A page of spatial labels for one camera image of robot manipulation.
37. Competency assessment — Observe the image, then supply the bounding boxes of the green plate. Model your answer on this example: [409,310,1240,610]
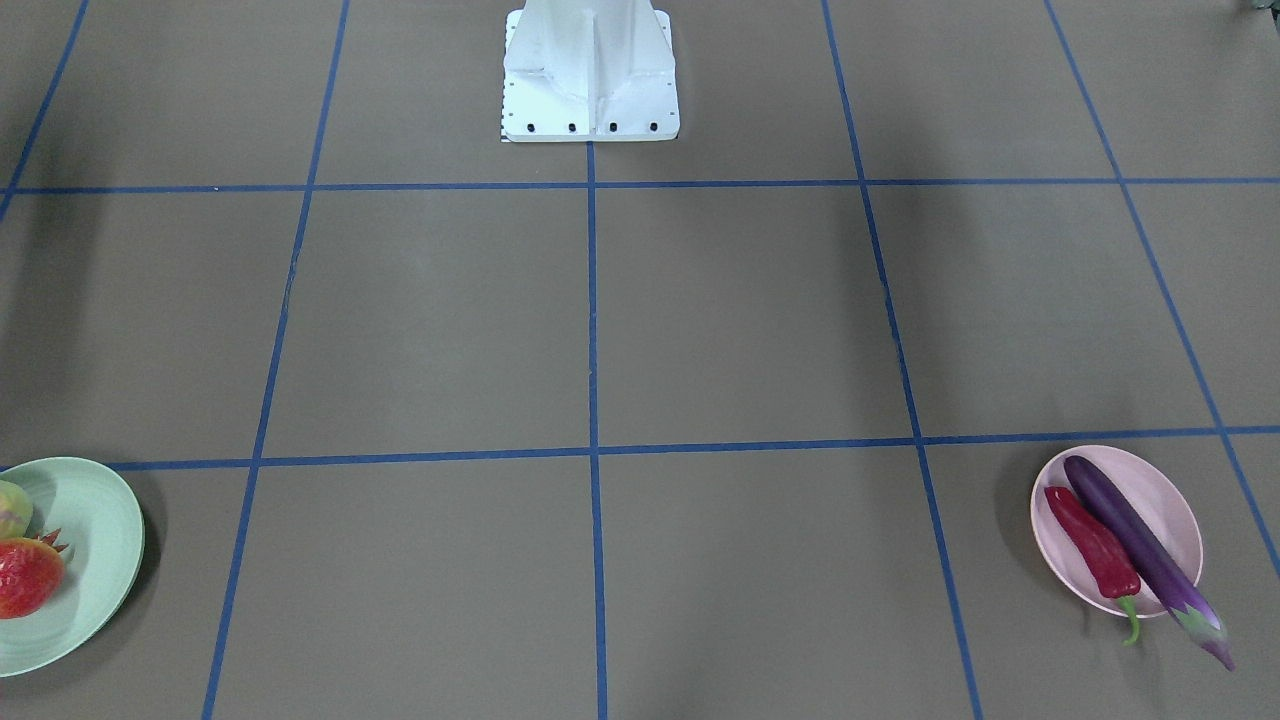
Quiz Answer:
[1,457,145,678]

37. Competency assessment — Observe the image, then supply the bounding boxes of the red pomegranate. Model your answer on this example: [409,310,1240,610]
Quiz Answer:
[1,528,68,620]

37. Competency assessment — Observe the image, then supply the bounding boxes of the purple eggplant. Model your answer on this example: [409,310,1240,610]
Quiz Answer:
[1062,455,1236,671]

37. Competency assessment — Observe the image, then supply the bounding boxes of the pink plate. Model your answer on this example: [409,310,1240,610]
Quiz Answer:
[1027,445,1204,619]

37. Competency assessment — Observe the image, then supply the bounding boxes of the peach fruit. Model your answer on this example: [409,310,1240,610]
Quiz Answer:
[0,480,35,541]

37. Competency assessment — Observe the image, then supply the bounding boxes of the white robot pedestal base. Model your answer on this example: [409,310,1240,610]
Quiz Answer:
[500,1,681,143]

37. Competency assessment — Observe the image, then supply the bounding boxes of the red chili pepper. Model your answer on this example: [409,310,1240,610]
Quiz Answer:
[1043,486,1142,647]

